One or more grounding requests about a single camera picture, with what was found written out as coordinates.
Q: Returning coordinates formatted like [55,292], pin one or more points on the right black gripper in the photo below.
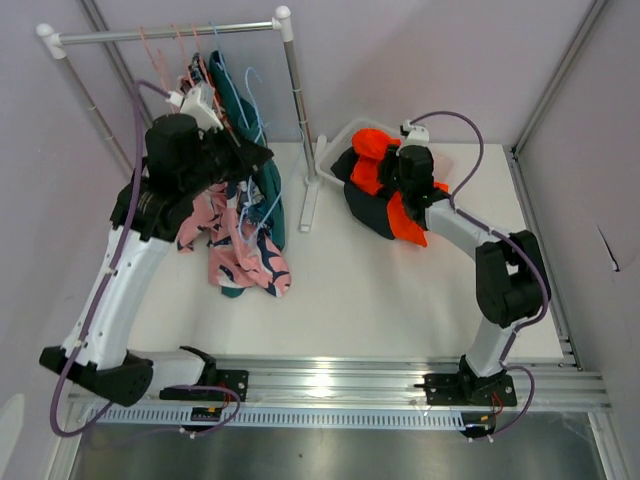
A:
[399,154]

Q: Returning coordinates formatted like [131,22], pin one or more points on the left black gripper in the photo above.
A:
[247,158]

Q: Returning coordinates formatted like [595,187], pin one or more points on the orange shorts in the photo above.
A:
[406,215]

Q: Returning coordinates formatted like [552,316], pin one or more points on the teal shorts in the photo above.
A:
[267,181]

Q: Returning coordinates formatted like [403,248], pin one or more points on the black shorts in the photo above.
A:
[369,209]

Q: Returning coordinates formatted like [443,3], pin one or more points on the blue wire hanger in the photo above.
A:
[242,113]
[258,158]

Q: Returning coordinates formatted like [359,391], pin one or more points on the blue patterned shorts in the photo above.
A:
[196,71]

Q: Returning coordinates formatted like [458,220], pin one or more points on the pink wire hanger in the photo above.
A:
[157,60]

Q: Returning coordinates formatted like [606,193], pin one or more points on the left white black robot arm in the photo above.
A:
[180,161]

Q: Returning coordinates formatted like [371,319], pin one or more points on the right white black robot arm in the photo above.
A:
[511,285]

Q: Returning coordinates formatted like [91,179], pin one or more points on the pink patterned shorts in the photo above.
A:
[232,265]

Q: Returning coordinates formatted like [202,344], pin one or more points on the white plastic basket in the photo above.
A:
[443,164]

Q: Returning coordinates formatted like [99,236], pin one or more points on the metal clothes rack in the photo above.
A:
[55,43]

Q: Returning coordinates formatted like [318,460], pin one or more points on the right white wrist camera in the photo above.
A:
[414,135]

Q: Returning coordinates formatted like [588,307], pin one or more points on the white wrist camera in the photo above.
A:
[414,135]
[199,104]

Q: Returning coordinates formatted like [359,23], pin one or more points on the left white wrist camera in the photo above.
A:
[199,104]

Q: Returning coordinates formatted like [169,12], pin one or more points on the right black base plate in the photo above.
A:
[440,390]

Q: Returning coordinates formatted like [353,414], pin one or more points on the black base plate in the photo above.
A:
[234,380]
[440,390]

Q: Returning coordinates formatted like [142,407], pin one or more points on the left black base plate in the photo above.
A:
[234,380]

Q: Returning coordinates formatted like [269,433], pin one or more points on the aluminium mounting rail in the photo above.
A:
[342,383]

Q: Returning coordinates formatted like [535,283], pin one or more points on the white slotted cable duct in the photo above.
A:
[414,419]

